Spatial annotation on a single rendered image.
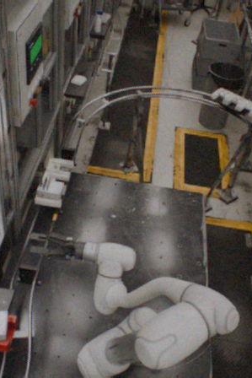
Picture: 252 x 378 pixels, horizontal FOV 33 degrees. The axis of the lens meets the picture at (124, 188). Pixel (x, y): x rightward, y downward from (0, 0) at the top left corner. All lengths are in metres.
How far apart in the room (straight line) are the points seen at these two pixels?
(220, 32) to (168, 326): 4.71
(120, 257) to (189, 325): 0.57
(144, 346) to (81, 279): 1.06
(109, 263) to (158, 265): 0.66
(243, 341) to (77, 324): 1.32
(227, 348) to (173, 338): 1.76
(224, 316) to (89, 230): 1.31
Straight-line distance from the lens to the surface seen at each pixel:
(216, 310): 1.33
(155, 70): 5.59
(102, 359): 1.76
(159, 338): 1.25
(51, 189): 2.34
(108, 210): 2.59
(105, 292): 1.77
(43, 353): 2.07
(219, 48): 5.09
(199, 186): 3.92
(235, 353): 3.01
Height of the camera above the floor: 2.54
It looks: 43 degrees down
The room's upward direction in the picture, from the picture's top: 9 degrees clockwise
